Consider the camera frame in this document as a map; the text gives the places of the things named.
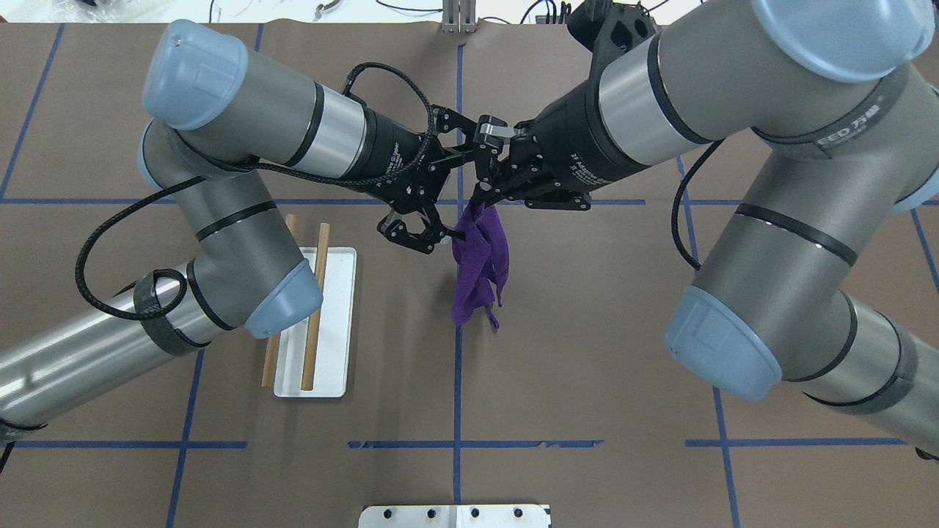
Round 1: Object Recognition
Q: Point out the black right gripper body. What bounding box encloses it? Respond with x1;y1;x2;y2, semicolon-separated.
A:
514;81;624;210

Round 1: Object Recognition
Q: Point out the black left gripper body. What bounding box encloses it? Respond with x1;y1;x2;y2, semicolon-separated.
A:
363;109;470;214

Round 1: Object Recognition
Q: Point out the purple towel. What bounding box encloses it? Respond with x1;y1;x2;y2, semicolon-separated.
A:
450;203;510;331

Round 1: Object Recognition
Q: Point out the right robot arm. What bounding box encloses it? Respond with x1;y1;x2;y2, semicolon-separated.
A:
472;1;937;459

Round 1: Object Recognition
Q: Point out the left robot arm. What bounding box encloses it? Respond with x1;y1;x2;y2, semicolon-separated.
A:
1;19;476;444

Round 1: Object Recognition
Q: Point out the wooden rack upper bar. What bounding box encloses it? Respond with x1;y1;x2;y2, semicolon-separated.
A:
261;213;299;389

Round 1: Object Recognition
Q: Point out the wooden rack bar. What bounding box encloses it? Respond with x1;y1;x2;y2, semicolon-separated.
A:
300;222;331;392
261;213;299;389

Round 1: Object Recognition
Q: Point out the white rack base tray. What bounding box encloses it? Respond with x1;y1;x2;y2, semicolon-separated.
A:
273;247;357;399

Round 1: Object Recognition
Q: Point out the wooden rack lower bar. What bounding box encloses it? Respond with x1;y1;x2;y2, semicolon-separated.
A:
300;222;331;392

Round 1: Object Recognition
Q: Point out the aluminium frame post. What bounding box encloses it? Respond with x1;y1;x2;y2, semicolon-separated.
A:
442;0;479;34

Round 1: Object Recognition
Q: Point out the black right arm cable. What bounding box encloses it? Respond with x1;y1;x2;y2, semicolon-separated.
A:
671;138;727;272

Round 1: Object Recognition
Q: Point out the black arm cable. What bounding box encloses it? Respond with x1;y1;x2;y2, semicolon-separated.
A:
671;138;727;272
75;62;436;321

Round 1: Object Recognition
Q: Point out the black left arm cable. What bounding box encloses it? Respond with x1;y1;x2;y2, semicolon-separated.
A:
75;62;436;321

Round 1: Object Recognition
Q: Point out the white pedestal column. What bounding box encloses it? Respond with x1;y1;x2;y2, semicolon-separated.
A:
357;504;552;527

